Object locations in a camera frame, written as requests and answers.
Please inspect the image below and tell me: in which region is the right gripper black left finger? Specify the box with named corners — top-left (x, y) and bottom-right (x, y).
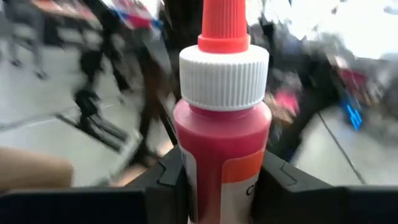
top-left (124, 144), bottom-right (191, 224)

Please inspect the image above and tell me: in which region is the red candy colour bottle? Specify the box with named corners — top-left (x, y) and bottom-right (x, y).
top-left (173, 0), bottom-right (273, 224)

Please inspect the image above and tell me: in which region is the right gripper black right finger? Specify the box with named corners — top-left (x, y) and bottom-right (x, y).
top-left (251, 149), bottom-right (346, 224)

